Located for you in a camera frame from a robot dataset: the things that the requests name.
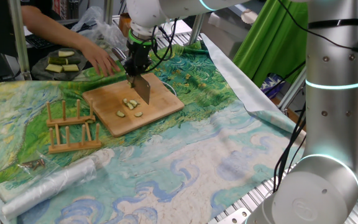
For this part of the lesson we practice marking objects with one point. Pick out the black computer keyboard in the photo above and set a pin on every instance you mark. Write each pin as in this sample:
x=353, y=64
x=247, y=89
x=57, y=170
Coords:
x=37, y=42

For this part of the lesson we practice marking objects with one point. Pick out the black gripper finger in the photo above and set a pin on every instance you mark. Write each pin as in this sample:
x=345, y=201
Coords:
x=143, y=72
x=131, y=71

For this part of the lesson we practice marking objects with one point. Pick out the clear plastic bag roll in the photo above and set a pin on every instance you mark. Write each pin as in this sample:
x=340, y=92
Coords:
x=48, y=186

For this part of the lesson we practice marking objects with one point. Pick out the small cucumber scrap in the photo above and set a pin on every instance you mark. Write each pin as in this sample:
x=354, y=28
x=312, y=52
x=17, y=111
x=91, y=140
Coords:
x=89, y=121

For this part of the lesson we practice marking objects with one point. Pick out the aluminium frame beam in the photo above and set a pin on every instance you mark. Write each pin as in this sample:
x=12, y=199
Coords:
x=195, y=29
x=19, y=37
x=291, y=90
x=108, y=12

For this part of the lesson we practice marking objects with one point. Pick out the metal mounting plate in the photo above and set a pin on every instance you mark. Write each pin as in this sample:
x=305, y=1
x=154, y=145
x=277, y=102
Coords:
x=233, y=216

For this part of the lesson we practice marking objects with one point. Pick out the steel cleaver knife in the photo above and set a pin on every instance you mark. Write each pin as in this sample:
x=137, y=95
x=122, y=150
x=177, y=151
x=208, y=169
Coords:
x=142, y=88

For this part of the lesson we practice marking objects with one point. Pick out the blue white patterned bag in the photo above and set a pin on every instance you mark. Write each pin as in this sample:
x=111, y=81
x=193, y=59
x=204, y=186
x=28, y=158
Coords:
x=272, y=85

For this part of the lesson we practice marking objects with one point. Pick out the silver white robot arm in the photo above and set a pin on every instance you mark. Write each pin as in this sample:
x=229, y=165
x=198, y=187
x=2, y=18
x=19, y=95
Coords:
x=334, y=124

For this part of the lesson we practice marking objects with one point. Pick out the bamboo cutting board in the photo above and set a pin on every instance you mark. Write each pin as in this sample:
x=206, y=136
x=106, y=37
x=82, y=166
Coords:
x=110, y=105

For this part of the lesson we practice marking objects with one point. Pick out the pale halved cucumber piece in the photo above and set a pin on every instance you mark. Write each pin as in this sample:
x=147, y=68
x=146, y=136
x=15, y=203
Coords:
x=66, y=53
x=54, y=68
x=71, y=68

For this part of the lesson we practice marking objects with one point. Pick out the small bag of screws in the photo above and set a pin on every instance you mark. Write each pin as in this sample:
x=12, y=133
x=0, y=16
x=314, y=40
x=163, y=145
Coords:
x=33, y=164

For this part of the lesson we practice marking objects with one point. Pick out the wooden peg rack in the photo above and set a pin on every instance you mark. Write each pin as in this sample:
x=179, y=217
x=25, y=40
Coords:
x=73, y=146

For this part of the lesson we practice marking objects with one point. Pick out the crumpled clear plastic bag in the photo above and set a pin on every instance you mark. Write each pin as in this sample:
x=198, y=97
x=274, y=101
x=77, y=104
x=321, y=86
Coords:
x=104, y=31

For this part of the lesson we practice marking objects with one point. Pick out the green curtain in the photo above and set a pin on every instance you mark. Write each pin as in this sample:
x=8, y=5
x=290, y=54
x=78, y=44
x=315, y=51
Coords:
x=269, y=46

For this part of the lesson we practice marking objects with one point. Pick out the dark green cucumber piece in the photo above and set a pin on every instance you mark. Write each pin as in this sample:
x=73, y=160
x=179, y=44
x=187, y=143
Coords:
x=74, y=61
x=57, y=61

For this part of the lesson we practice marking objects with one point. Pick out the painted landscape tablecloth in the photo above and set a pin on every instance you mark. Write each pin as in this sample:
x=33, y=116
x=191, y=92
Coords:
x=197, y=155

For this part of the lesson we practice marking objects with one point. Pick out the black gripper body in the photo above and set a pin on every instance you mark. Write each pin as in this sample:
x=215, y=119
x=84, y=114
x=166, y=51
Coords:
x=139, y=57

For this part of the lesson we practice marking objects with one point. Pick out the person's bare hand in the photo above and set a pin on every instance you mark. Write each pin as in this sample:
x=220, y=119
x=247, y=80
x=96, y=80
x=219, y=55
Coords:
x=101, y=59

